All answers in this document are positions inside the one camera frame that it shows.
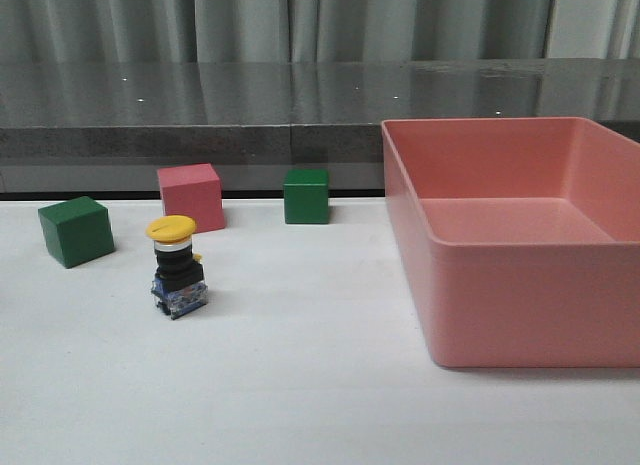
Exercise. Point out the yellow push button switch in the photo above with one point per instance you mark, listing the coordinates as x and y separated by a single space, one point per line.
179 285

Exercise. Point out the green wooden cube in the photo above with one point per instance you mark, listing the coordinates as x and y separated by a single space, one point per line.
306 196
76 231

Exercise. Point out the grey stone counter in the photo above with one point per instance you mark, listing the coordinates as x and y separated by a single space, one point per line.
275 114

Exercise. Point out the pink wooden cube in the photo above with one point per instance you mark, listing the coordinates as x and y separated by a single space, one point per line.
194 191

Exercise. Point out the pink plastic bin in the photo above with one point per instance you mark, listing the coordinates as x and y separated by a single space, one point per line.
519 238

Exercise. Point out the grey curtain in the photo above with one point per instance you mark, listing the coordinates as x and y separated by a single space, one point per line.
280 31

